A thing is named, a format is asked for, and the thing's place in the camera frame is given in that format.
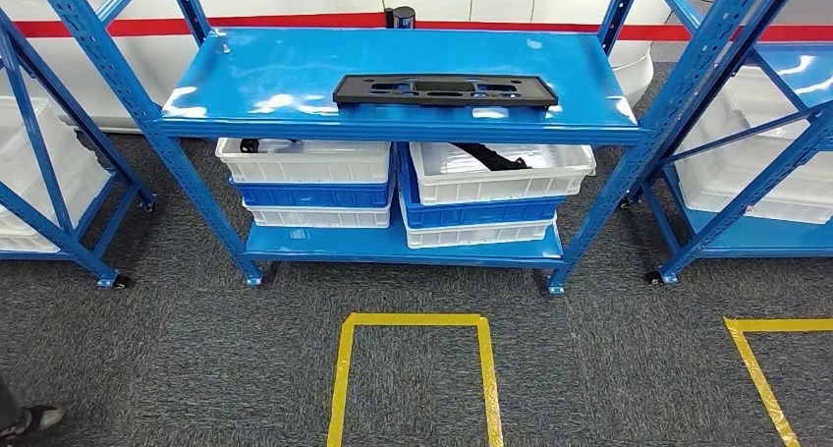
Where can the red barrier belt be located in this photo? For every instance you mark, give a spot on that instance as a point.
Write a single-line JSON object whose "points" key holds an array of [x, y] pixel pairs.
{"points": [[293, 21]]}

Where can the blue plastic crate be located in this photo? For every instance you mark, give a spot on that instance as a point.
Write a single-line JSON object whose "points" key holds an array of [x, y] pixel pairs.
{"points": [[312, 195], [481, 213]]}

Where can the long black plastic panel part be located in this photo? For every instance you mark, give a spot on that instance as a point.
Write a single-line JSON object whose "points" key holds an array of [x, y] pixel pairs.
{"points": [[351, 92]]}

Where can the black barrier post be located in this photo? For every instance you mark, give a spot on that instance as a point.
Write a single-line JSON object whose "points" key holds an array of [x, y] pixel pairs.
{"points": [[402, 18]]}

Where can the yellow floor tape square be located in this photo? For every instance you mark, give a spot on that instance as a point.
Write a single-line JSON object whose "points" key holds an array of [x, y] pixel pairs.
{"points": [[416, 319], [781, 325]]}

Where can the curved black plastic part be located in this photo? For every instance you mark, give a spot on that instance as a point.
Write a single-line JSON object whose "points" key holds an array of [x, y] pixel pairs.
{"points": [[494, 159]]}

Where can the small black plastic part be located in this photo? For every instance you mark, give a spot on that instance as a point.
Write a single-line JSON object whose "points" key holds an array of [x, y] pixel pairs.
{"points": [[248, 146]]}

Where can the blue metal shelf rack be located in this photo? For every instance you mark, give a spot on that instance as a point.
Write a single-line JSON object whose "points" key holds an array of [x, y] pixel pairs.
{"points": [[748, 242], [39, 229], [293, 60]]}

